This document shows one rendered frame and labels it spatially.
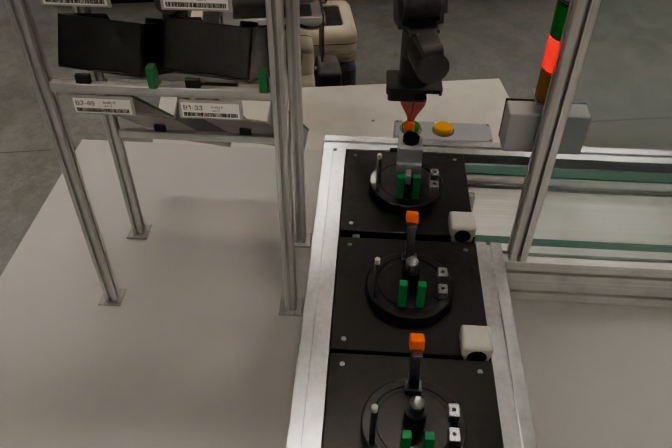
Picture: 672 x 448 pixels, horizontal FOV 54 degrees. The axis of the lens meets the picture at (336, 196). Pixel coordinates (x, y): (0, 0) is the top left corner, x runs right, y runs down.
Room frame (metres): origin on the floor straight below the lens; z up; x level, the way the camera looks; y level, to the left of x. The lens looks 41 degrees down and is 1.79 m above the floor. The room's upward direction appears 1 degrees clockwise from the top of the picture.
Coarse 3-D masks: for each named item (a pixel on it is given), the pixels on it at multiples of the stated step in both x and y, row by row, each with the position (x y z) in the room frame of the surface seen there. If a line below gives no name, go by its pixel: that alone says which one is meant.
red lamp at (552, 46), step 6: (552, 42) 0.82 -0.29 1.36; (558, 42) 0.82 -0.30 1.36; (546, 48) 0.83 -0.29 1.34; (552, 48) 0.82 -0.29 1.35; (546, 54) 0.83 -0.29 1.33; (552, 54) 0.82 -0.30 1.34; (546, 60) 0.83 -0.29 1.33; (552, 60) 0.82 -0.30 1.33; (546, 66) 0.82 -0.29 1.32; (552, 66) 0.81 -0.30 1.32
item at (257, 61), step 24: (168, 24) 0.85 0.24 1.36; (192, 24) 0.84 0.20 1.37; (216, 24) 0.83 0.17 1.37; (168, 48) 0.83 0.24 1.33; (192, 48) 0.83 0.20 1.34; (216, 48) 0.82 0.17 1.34; (240, 48) 0.81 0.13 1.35; (264, 48) 0.86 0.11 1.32; (192, 72) 0.81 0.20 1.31; (216, 72) 0.81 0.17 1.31; (240, 72) 0.80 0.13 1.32
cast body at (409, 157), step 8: (400, 136) 0.97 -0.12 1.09; (408, 136) 0.96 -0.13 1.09; (416, 136) 0.96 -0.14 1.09; (400, 144) 0.95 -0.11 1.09; (408, 144) 0.95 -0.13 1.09; (416, 144) 0.95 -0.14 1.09; (400, 152) 0.94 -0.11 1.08; (408, 152) 0.94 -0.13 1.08; (416, 152) 0.93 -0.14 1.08; (400, 160) 0.94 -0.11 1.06; (408, 160) 0.94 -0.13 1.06; (416, 160) 0.93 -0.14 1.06; (400, 168) 0.93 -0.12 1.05; (408, 168) 0.93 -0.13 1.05; (416, 168) 0.93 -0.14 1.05; (408, 176) 0.91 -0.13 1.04; (408, 184) 0.91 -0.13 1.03
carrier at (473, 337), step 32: (352, 256) 0.78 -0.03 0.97; (384, 256) 0.78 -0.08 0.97; (416, 256) 0.76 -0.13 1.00; (448, 256) 0.79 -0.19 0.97; (352, 288) 0.71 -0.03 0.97; (384, 288) 0.69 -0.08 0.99; (416, 288) 0.69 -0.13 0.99; (448, 288) 0.70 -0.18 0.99; (480, 288) 0.71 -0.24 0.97; (352, 320) 0.65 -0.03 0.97; (384, 320) 0.65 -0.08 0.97; (416, 320) 0.64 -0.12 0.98; (448, 320) 0.65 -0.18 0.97; (480, 320) 0.65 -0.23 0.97; (352, 352) 0.59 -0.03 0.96; (384, 352) 0.59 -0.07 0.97; (448, 352) 0.59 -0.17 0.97; (480, 352) 0.58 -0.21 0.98
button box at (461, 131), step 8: (400, 120) 1.21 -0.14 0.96; (400, 128) 1.17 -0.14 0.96; (424, 128) 1.18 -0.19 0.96; (432, 128) 1.18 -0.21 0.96; (456, 128) 1.18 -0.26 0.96; (464, 128) 1.18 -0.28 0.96; (472, 128) 1.18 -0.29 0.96; (480, 128) 1.18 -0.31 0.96; (488, 128) 1.18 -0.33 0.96; (424, 136) 1.15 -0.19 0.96; (432, 136) 1.15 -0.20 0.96; (440, 136) 1.15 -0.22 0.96; (448, 136) 1.15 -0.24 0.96; (456, 136) 1.15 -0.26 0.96; (464, 136) 1.15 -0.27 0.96; (472, 136) 1.15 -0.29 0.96; (480, 136) 1.15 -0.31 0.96; (488, 136) 1.15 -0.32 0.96
